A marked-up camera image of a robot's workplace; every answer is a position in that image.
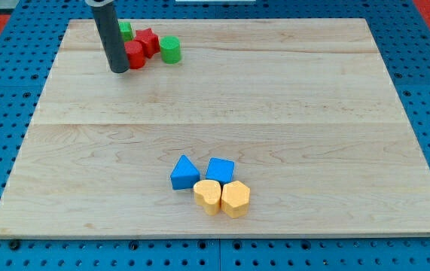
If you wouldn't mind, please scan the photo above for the light wooden board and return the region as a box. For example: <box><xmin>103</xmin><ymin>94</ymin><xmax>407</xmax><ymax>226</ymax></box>
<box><xmin>0</xmin><ymin>18</ymin><xmax>430</xmax><ymax>239</ymax></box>

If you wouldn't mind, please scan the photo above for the red star block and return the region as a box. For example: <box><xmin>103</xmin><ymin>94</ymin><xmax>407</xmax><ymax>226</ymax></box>
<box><xmin>134</xmin><ymin>28</ymin><xmax>160</xmax><ymax>59</ymax></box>

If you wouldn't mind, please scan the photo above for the blue cube block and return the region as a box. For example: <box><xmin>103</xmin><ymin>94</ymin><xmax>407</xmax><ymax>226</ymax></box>
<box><xmin>206</xmin><ymin>157</ymin><xmax>235</xmax><ymax>185</ymax></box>

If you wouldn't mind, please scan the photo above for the blue triangle block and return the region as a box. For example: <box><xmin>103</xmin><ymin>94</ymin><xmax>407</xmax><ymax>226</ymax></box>
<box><xmin>170</xmin><ymin>155</ymin><xmax>200</xmax><ymax>190</ymax></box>

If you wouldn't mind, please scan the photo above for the yellow heart block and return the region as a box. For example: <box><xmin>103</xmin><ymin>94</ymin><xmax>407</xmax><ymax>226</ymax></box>
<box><xmin>193</xmin><ymin>180</ymin><xmax>221</xmax><ymax>215</ymax></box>

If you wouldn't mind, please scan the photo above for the yellow hexagon block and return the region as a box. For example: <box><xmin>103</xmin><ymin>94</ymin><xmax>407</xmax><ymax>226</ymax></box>
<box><xmin>221</xmin><ymin>181</ymin><xmax>251</xmax><ymax>218</ymax></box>

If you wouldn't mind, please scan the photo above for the green cylinder block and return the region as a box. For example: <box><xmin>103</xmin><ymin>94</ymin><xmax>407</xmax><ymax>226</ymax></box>
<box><xmin>160</xmin><ymin>35</ymin><xmax>181</xmax><ymax>64</ymax></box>

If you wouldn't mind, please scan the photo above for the red cylinder block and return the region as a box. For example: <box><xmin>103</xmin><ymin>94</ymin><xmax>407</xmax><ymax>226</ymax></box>
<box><xmin>124</xmin><ymin>41</ymin><xmax>146</xmax><ymax>69</ymax></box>

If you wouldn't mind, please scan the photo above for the small green block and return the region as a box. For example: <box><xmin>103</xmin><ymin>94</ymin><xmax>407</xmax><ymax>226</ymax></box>
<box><xmin>118</xmin><ymin>21</ymin><xmax>134</xmax><ymax>42</ymax></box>

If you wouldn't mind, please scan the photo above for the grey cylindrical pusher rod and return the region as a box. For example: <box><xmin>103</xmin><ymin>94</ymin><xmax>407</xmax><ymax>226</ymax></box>
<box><xmin>85</xmin><ymin>0</ymin><xmax>130</xmax><ymax>74</ymax></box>

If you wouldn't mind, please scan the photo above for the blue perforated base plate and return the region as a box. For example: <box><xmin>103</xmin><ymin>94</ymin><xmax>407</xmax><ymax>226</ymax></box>
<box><xmin>0</xmin><ymin>1</ymin><xmax>430</xmax><ymax>270</ymax></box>

